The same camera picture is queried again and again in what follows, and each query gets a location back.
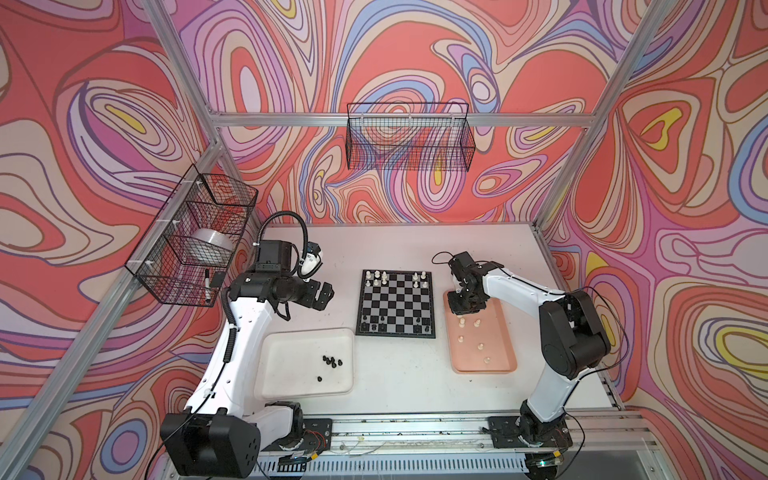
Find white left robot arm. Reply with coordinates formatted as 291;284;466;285
160;240;334;479

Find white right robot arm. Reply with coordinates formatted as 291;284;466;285
447;251;611;447

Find black chess pieces in tray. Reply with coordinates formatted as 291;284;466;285
317;355;344;383

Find pink plastic tray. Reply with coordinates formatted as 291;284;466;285
443;292;517;374

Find white plastic tray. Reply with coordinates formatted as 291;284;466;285
254;328;355;400

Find black and grey chessboard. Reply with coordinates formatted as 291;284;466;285
355;270;436;339

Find silver tape roll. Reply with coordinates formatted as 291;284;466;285
192;228;234;251

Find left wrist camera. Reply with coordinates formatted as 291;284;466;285
299;241;322;279

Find black wire basket left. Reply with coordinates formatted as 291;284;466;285
125;166;258;307

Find black wire basket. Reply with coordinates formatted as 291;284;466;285
125;166;258;307
345;100;476;172

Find black wire basket back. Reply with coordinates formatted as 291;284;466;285
345;100;476;172

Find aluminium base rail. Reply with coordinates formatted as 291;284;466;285
304;408;660;456

